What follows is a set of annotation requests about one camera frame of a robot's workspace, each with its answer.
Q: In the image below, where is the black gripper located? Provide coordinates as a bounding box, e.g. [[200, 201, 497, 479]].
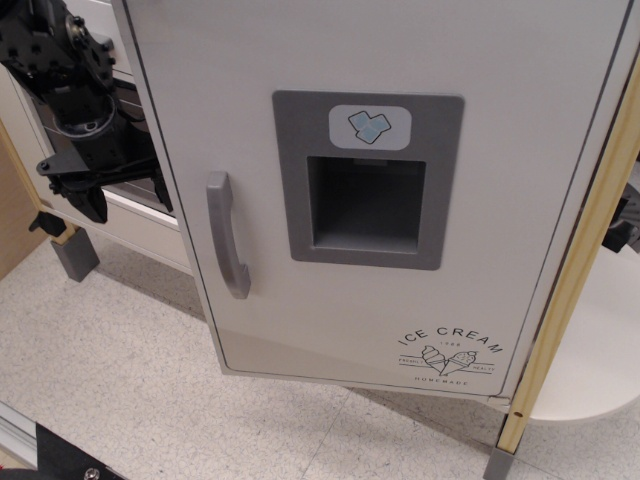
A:
[[37, 112, 173, 223]]

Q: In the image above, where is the grey fridge door handle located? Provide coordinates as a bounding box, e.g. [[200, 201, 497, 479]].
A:
[[206, 171, 251, 300]]

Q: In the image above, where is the white toy fridge door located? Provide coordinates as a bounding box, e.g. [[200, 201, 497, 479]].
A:
[[113, 1, 639, 402]]

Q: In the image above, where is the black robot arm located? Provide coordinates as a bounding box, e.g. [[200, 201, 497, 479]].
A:
[[1, 1, 172, 224]]

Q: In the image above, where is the white oven door with window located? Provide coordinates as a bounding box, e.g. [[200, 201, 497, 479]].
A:
[[1, 69, 192, 275]]

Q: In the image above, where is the black clamp knob left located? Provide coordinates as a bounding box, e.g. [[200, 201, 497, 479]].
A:
[[28, 211, 67, 238]]

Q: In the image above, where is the wooden side panel left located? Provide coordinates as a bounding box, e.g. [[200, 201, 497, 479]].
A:
[[1, 125, 43, 279]]

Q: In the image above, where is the grey ice dispenser panel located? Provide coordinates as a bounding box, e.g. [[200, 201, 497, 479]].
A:
[[272, 90, 465, 271]]

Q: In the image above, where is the white toy kitchen cabinet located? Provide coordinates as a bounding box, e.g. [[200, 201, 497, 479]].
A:
[[99, 0, 640, 406]]

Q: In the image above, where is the grey right foot cap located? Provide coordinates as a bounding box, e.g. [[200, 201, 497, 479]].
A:
[[483, 447, 515, 480]]

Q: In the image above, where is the black clamp at right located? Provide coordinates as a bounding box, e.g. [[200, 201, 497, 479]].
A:
[[602, 183, 639, 253]]

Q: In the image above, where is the white round table base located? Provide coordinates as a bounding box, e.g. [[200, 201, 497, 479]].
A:
[[530, 246, 639, 424]]

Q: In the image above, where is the grey oven door handle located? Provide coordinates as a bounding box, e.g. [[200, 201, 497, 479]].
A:
[[92, 33, 114, 54]]

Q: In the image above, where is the aluminium rail profile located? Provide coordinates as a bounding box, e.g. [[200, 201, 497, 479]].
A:
[[1, 402, 38, 467]]

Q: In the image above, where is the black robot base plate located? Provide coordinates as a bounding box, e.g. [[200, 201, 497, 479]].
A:
[[36, 423, 124, 480]]

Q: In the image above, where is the light wooden corner post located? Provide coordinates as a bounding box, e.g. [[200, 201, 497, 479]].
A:
[[496, 63, 639, 454]]

